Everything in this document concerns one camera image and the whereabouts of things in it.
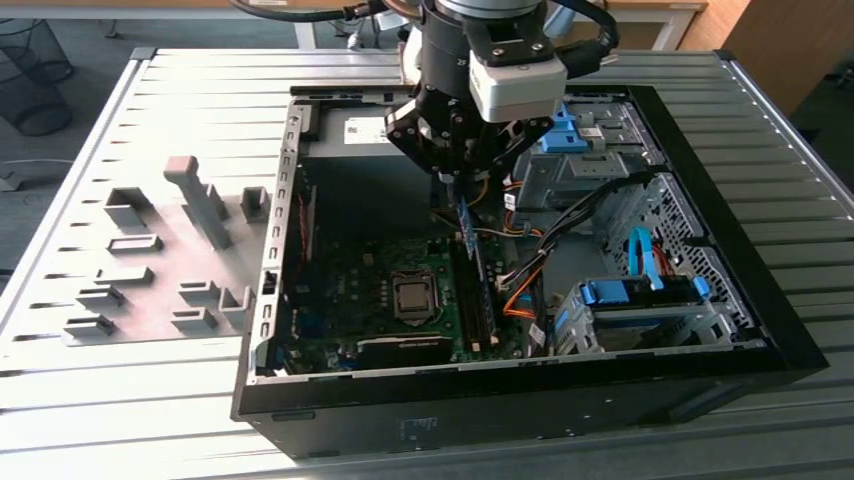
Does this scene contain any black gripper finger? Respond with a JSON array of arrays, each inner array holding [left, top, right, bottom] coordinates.
[[383, 98, 470, 197], [468, 116, 556, 197]]

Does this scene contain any blue RAM stick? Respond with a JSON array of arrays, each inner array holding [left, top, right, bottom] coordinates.
[[458, 191, 484, 254]]

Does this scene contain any black RAM slot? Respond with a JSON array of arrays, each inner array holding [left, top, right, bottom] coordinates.
[[447, 231, 483, 353]]

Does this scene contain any grey metal drive cage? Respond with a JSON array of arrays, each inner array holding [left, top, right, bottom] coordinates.
[[510, 97, 668, 214]]

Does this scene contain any grey power supply unit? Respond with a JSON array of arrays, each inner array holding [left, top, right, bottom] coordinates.
[[310, 105, 436, 236]]

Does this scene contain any metal socket cover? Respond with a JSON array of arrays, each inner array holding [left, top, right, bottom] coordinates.
[[390, 270, 442, 329]]

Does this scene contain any green motherboard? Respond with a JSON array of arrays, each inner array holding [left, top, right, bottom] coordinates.
[[283, 232, 535, 374]]

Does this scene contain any white framed wooden desk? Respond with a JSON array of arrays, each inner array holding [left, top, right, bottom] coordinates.
[[286, 0, 710, 51]]

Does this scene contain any hard disk in blue carrier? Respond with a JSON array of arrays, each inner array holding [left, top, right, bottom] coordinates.
[[576, 276, 711, 307]]

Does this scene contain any silver CPU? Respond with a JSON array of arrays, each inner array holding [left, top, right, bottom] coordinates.
[[396, 282, 434, 315]]

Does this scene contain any perforated metal disk bay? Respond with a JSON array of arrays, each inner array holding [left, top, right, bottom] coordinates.
[[550, 172, 763, 357]]

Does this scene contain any black graphics card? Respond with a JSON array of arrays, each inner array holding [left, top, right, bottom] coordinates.
[[355, 333, 456, 369]]

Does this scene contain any brown wooden cabinet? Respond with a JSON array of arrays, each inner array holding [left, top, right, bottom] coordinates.
[[723, 0, 854, 117]]

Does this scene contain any grey parts rack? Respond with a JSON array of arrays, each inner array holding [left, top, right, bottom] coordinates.
[[60, 154, 272, 347]]

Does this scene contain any black open PC case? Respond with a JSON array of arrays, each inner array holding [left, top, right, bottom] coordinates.
[[229, 83, 833, 461]]

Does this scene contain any black mesh waste basket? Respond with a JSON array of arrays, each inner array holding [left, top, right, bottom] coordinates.
[[0, 18, 75, 138]]

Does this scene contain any blue drive bay bracket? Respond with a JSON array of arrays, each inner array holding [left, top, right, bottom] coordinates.
[[539, 129, 592, 154], [551, 101, 578, 133]]

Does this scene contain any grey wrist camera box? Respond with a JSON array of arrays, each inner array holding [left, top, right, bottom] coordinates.
[[464, 22, 570, 124]]

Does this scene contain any black cable bundle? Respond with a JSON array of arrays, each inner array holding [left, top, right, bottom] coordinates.
[[532, 172, 652, 257]]

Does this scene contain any black camera cable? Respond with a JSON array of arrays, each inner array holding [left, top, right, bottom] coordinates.
[[229, 0, 623, 77]]

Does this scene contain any blue flat data wire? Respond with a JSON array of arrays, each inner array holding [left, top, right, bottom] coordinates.
[[627, 225, 667, 291]]

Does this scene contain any orange wire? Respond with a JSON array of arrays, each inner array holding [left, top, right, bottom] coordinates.
[[502, 274, 544, 319]]

